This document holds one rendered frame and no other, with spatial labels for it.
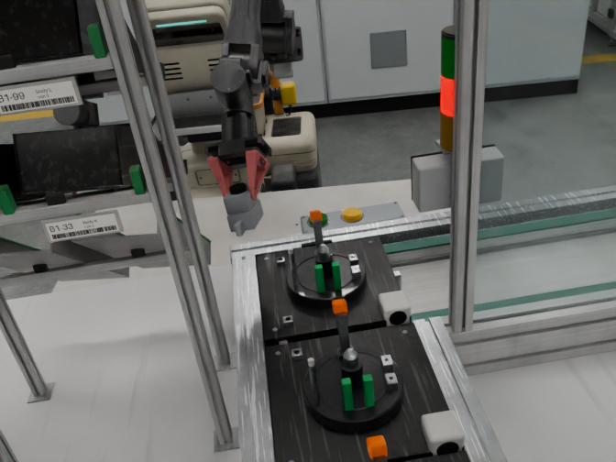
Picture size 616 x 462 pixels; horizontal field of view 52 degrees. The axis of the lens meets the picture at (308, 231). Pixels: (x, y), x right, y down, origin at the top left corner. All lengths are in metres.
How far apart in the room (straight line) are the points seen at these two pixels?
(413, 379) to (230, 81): 0.54
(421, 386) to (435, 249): 0.38
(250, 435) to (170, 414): 0.23
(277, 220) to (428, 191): 0.68
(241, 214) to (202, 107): 0.67
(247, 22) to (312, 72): 2.91
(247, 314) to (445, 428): 0.41
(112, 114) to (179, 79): 2.70
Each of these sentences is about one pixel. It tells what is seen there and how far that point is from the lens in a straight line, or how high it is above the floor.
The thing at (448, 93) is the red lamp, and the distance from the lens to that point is 0.83.
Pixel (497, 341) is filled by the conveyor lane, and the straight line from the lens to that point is 1.05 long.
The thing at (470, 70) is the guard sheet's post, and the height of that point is 1.38.
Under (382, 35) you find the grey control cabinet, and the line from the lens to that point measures 4.01.
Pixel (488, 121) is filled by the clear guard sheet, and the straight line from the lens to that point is 0.84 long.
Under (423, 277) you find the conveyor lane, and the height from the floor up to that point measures 0.92.
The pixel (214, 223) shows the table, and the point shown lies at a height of 0.86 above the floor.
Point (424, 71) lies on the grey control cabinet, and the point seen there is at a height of 0.25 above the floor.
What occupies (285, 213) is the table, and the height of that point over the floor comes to 0.86.
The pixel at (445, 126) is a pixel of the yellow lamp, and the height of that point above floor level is 1.29.
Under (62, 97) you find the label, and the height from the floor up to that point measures 1.44.
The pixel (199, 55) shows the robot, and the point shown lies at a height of 1.19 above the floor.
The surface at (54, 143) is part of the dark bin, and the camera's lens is 0.82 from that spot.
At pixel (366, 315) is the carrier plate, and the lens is 1.03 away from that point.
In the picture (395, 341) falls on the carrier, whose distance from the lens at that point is 0.98.
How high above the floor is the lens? 1.65
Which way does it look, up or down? 33 degrees down
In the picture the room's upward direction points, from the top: 7 degrees counter-clockwise
